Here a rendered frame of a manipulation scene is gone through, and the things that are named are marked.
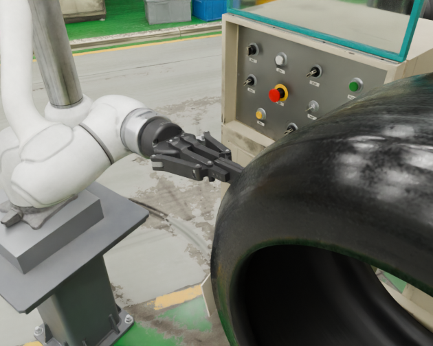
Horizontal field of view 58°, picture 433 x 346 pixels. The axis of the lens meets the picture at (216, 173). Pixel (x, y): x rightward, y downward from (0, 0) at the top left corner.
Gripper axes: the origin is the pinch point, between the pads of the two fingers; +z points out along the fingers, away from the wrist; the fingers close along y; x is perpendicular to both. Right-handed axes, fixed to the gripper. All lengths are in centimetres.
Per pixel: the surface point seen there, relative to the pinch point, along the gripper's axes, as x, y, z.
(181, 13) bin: 52, 308, -427
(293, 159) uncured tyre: -12.8, -8.8, 18.0
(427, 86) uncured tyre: -16.6, 4.7, 23.3
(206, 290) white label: 13.0, -10.9, 4.2
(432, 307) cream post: 30.3, 23.6, 24.2
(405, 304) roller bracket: 31.3, 22.1, 20.2
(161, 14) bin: 50, 284, -439
